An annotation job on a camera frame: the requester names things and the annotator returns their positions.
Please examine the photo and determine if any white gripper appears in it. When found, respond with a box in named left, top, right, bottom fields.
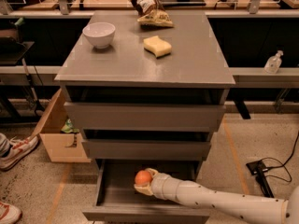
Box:
left=134, top=168, right=180, bottom=201

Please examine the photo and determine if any orange fruit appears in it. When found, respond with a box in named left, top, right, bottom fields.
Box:
left=135, top=170, right=152, bottom=185

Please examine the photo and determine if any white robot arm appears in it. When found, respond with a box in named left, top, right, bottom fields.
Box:
left=134, top=168, right=299, bottom=224

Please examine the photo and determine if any grey open bottom drawer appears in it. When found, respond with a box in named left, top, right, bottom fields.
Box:
left=83, top=160, right=209, bottom=224

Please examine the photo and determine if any grey middle drawer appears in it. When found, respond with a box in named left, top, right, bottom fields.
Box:
left=82, top=140, right=211, bottom=161

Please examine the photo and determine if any grey drawer cabinet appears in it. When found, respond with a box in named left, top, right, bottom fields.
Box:
left=54, top=10, right=236, bottom=224

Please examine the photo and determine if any grey top drawer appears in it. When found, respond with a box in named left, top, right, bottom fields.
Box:
left=64, top=102, right=225, bottom=133

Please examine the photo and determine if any cardboard box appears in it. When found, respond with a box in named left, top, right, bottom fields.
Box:
left=32, top=90, right=91, bottom=163

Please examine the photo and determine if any green packet in box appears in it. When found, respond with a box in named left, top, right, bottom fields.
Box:
left=61, top=119, right=79, bottom=133

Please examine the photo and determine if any black floor stand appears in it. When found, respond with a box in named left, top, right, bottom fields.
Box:
left=246, top=160, right=274, bottom=198

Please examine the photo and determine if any yellow sponge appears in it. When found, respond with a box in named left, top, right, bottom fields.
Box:
left=143, top=35, right=172, bottom=58

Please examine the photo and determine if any white red sneaker upper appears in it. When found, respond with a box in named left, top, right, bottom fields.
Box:
left=0, top=133, right=39, bottom=171

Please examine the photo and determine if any white red sneaker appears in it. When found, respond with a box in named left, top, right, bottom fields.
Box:
left=0, top=133, right=39, bottom=171
left=0, top=202, right=21, bottom=224

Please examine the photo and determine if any white red sneaker lower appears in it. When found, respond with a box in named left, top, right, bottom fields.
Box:
left=0, top=202, right=21, bottom=224

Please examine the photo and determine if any white ceramic bowl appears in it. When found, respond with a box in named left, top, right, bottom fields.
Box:
left=82, top=22, right=116, bottom=49

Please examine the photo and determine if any crumpled chip bag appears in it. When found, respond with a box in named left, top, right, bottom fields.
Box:
left=128, top=0, right=174, bottom=27

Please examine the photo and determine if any clear sanitizer bottle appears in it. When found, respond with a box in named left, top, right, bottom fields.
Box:
left=264, top=50, right=283, bottom=74

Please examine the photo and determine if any black floor cable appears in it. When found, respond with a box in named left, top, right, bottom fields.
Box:
left=260, top=133, right=299, bottom=184

